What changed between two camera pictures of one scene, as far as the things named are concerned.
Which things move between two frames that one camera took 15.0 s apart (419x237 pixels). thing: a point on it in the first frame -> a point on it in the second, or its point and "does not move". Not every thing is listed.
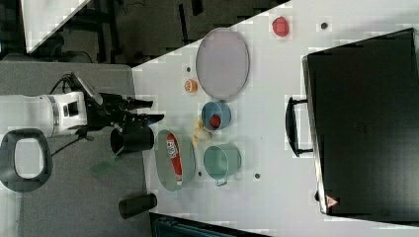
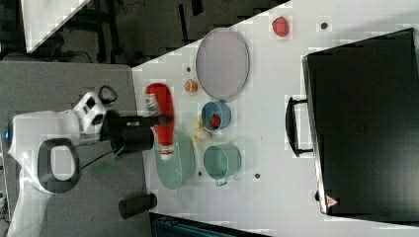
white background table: (43, 18) does not move
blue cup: (215, 108) does not move
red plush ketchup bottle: (173, 148) -> (160, 102)
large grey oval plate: (222, 63) does not move
